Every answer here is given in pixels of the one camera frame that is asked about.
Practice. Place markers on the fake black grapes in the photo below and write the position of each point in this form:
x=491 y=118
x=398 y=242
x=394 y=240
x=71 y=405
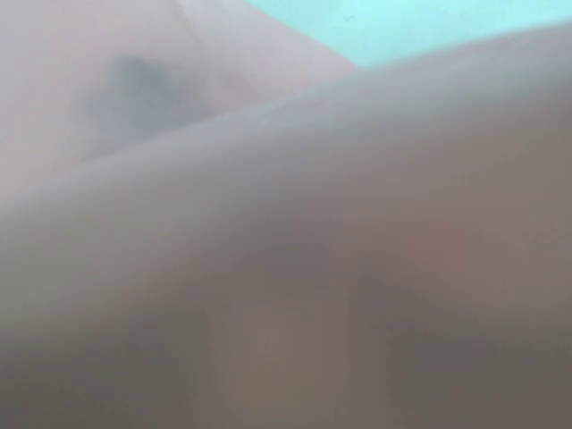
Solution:
x=138 y=100

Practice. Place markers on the pink plastic bag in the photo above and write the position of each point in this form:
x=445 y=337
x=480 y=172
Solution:
x=329 y=247

